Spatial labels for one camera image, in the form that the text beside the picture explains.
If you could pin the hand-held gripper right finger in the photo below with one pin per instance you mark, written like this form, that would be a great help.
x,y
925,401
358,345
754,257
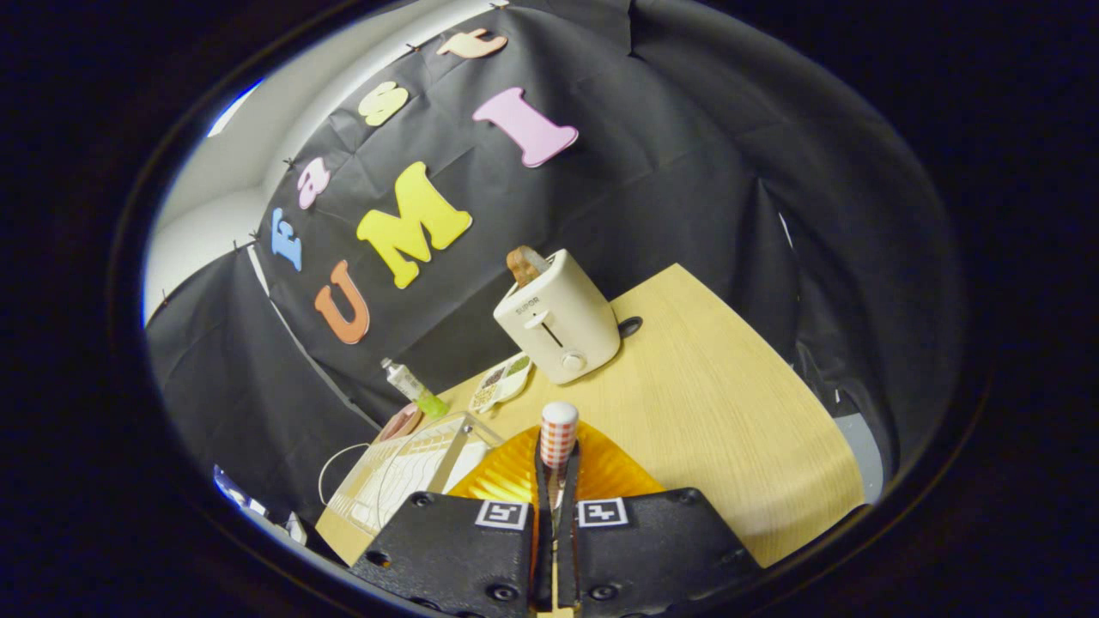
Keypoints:
x,y
652,549

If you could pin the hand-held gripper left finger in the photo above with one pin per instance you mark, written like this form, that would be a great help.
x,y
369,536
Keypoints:
x,y
455,549

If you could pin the pink plate with food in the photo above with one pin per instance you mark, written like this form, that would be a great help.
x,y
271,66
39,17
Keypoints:
x,y
402,422

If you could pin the green liquid bottle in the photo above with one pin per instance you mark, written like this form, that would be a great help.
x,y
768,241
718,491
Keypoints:
x,y
412,388

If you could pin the white tray with food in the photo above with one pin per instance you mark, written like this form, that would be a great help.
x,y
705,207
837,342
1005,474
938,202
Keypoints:
x,y
506,382

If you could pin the white toaster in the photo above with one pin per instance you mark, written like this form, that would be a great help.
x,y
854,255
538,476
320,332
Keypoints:
x,y
558,326

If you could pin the brown toast slice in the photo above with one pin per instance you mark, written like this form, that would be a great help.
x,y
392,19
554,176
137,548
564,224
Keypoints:
x,y
522,264

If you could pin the black backdrop cloth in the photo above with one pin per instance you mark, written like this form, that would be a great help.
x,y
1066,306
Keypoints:
x,y
687,172

